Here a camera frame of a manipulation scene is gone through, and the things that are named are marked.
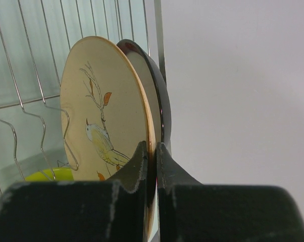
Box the beige bird plate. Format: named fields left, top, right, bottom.
left=60, top=36, right=156, bottom=241

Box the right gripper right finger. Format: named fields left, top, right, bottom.
left=156, top=143, right=304, bottom=241

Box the yellow-green bowl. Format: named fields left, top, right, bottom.
left=25, top=167, right=74, bottom=182

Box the red rimmed plate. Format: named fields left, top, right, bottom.
left=117, top=39, right=171, bottom=157

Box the metal wire dish rack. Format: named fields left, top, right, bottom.
left=0, top=1, right=165, bottom=195

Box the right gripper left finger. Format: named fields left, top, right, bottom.
left=0, top=141, right=148, bottom=241

